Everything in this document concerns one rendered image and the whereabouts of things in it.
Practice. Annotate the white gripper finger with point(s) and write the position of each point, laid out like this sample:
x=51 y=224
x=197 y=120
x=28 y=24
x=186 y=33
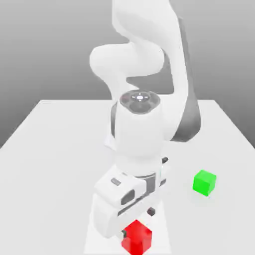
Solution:
x=151 y=211
x=124 y=234

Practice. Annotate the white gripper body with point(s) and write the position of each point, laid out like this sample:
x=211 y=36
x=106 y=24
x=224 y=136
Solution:
x=105 y=219

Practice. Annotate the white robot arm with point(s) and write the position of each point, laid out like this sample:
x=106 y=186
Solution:
x=139 y=129

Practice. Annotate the small red cube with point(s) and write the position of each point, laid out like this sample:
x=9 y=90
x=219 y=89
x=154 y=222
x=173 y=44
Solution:
x=137 y=239

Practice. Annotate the small green cube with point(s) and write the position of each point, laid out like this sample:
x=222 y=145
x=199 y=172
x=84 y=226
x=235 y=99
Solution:
x=204 y=183

